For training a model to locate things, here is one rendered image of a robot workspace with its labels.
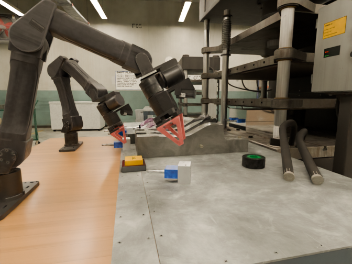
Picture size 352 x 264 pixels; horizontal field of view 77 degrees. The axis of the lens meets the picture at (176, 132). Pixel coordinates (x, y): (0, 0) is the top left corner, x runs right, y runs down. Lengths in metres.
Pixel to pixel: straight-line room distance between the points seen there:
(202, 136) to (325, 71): 0.66
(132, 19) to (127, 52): 7.91
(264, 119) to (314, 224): 1.27
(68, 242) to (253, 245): 0.32
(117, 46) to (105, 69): 7.68
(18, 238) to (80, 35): 0.44
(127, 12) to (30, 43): 8.04
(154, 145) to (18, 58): 0.54
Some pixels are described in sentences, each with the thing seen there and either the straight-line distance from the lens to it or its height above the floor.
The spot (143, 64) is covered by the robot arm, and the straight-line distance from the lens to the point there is 0.60.
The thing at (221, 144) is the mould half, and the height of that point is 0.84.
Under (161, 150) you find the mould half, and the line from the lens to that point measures 0.92.
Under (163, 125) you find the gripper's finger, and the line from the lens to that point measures 0.58.
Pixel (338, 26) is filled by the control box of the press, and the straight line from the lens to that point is 1.27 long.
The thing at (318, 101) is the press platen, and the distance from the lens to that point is 1.51.
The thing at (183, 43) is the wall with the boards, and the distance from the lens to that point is 8.37.
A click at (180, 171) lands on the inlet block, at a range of 0.64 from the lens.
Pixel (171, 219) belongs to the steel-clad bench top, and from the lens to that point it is 0.48.
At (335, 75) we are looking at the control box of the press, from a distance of 1.23.
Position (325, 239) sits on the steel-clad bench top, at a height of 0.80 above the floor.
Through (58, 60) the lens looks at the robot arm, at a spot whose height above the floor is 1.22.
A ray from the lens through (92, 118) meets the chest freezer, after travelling 7.48.
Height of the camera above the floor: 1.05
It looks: 9 degrees down
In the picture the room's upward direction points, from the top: straight up
